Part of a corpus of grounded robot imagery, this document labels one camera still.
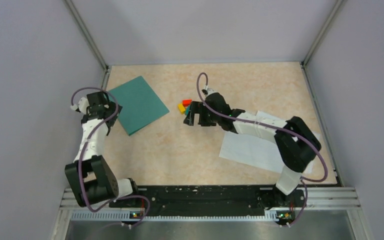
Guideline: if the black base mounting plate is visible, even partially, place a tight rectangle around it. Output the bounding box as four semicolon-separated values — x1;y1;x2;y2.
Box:
109;184;307;218

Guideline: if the aluminium frame rail front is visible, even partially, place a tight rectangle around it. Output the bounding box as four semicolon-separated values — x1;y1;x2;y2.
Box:
60;186;360;223

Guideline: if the yellow block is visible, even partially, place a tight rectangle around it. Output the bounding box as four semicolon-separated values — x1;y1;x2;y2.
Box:
177;103;186;115

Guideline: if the red block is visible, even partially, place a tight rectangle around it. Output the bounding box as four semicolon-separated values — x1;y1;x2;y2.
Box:
182;99;192;108

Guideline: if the green file folder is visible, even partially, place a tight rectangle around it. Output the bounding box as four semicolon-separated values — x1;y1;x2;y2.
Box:
109;76;170;136

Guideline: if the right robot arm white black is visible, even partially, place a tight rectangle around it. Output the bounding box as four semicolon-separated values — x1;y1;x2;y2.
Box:
183;91;322;206

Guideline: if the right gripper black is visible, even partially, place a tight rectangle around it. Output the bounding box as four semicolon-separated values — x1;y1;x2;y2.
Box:
183;101;221;127

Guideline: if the left aluminium corner post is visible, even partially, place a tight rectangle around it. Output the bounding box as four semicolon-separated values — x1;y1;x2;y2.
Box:
63;0;109;72

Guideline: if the right aluminium corner post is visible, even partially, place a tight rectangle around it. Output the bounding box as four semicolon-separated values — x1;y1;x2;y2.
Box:
301;0;347;69

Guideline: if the aluminium corner post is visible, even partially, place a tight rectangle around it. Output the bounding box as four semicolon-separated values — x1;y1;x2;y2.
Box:
63;0;109;72
301;0;347;69

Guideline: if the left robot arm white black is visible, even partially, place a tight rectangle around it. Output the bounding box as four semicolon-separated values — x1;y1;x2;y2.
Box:
64;90;141;207

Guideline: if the printed white paper sheet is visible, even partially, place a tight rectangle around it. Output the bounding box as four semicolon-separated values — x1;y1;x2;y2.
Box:
256;110;321;145

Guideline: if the teal block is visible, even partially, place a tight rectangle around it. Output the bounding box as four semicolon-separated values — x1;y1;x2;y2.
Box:
184;105;191;116

